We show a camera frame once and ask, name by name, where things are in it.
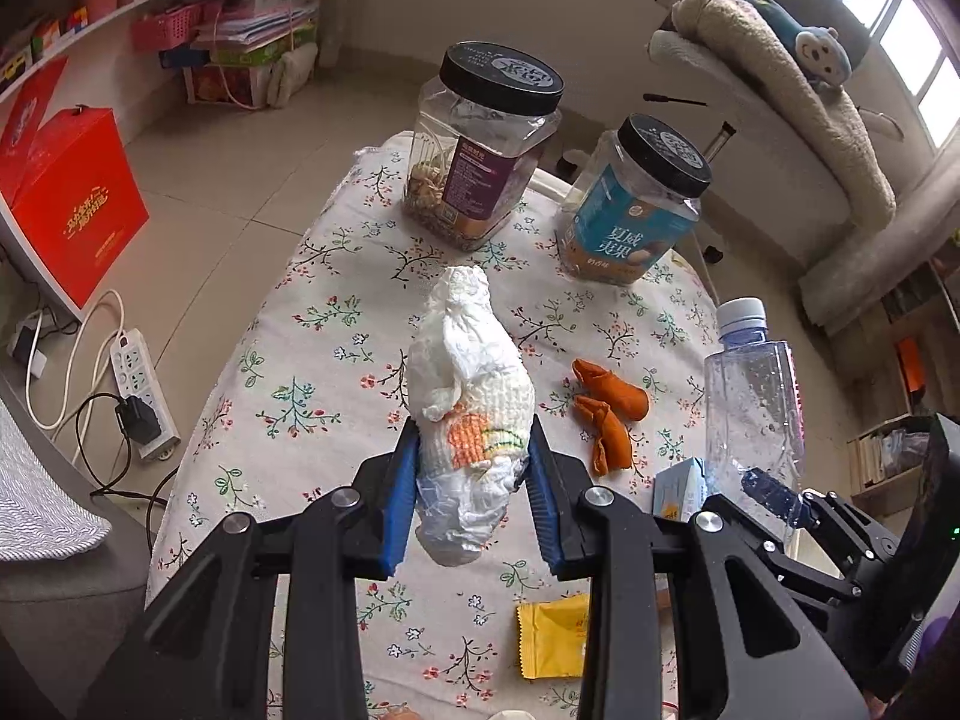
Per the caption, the clear plastic water bottle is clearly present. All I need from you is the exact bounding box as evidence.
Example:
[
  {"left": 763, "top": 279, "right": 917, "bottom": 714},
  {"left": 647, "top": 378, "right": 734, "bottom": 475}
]
[{"left": 703, "top": 298, "right": 805, "bottom": 544}]

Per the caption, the light blue milk carton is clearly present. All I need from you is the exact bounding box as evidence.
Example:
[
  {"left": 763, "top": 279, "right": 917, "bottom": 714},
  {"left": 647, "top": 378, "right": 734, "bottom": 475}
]
[{"left": 651, "top": 458, "right": 706, "bottom": 523}]

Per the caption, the yellow snack wrapper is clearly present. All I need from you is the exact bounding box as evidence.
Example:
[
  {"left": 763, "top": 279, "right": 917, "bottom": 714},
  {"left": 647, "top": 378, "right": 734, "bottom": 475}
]
[{"left": 516, "top": 593, "right": 589, "bottom": 681}]

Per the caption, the wooden desk shelf unit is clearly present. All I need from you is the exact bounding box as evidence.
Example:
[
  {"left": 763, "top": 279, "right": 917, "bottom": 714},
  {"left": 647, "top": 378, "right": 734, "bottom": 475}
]
[{"left": 832, "top": 238, "right": 958, "bottom": 528}]

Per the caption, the orange peel piece lower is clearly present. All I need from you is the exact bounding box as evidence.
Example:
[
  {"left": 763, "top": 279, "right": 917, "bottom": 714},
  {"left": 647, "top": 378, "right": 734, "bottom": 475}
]
[{"left": 574, "top": 395, "right": 633, "bottom": 476}]

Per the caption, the orange peel piece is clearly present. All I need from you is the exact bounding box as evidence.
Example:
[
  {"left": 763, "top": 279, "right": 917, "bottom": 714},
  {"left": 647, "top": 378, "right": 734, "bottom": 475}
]
[
  {"left": 571, "top": 359, "right": 649, "bottom": 421},
  {"left": 574, "top": 395, "right": 633, "bottom": 476}
]

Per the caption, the orange peel piece upper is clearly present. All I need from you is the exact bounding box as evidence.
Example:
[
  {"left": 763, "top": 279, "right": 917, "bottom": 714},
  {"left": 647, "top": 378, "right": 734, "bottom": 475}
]
[{"left": 571, "top": 359, "right": 649, "bottom": 421}]

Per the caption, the grey sofa cushion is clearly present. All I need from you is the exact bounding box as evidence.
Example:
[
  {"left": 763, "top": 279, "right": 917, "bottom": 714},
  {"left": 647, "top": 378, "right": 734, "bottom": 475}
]
[{"left": 0, "top": 406, "right": 112, "bottom": 562}]

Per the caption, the black power adapter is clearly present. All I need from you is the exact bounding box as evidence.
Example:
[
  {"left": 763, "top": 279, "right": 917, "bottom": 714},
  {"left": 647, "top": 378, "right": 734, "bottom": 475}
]
[{"left": 116, "top": 395, "right": 161, "bottom": 445}]

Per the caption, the lace curtain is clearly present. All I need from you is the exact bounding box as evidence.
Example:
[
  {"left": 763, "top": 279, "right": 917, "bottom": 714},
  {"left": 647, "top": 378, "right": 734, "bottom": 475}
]
[{"left": 799, "top": 137, "right": 958, "bottom": 335}]

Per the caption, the white power strip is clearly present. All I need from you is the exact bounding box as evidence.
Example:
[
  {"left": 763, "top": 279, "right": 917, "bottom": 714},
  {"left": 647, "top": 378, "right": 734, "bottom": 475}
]
[{"left": 109, "top": 328, "right": 181, "bottom": 461}]

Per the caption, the floral tablecloth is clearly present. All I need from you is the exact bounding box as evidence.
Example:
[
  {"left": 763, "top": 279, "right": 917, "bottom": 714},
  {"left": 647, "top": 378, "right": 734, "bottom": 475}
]
[{"left": 148, "top": 133, "right": 718, "bottom": 718}]

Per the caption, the teal label nut jar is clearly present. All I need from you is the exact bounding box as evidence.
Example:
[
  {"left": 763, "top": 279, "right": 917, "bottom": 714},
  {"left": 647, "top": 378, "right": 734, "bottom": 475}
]
[{"left": 556, "top": 114, "right": 713, "bottom": 286}]

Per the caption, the blue monkey plush toy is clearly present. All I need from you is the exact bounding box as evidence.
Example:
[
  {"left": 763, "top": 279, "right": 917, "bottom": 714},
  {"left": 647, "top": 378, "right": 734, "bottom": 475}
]
[{"left": 743, "top": 0, "right": 853, "bottom": 88}]

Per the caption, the beige fleece cushion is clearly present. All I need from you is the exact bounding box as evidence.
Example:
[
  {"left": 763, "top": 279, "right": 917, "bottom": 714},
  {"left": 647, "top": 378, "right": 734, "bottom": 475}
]
[{"left": 672, "top": 0, "right": 896, "bottom": 232}]

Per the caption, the purple label nut jar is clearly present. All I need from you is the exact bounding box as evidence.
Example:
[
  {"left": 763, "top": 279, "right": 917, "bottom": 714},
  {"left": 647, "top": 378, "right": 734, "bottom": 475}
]
[{"left": 404, "top": 41, "right": 565, "bottom": 252}]

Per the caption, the red gift box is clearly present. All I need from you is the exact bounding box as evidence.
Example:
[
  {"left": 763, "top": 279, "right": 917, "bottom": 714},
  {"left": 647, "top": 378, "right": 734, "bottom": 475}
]
[{"left": 2, "top": 57, "right": 148, "bottom": 316}]

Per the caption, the white office chair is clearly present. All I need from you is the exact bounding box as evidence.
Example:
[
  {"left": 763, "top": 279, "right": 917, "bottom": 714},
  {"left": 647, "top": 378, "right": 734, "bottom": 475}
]
[{"left": 565, "top": 0, "right": 931, "bottom": 190}]

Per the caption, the white bookshelf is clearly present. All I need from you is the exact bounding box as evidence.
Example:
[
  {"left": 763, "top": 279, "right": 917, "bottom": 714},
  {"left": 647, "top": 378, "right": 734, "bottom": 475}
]
[{"left": 0, "top": 0, "right": 324, "bottom": 317}]

